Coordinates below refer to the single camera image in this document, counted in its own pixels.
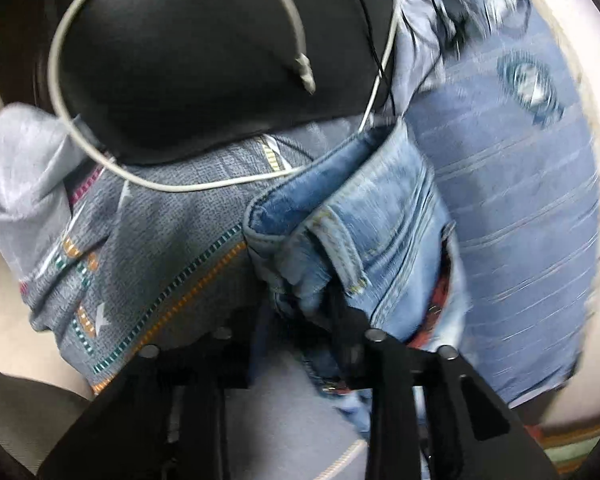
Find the dark grey cloth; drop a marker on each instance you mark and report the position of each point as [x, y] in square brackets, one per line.
[25, 410]

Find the grey printed bed sheet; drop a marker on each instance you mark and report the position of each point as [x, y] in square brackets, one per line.
[180, 240]

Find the blue denim pants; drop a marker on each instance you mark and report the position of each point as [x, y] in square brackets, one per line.
[370, 200]

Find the light striped cloth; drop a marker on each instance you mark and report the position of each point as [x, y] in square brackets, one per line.
[415, 50]

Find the blue plaid quilt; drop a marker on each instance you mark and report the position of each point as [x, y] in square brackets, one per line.
[520, 210]

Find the striped rug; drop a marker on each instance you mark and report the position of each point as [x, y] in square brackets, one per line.
[575, 447]

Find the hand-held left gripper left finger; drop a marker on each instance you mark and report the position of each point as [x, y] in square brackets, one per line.
[230, 365]

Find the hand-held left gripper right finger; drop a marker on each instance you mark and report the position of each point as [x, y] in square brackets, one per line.
[349, 345]

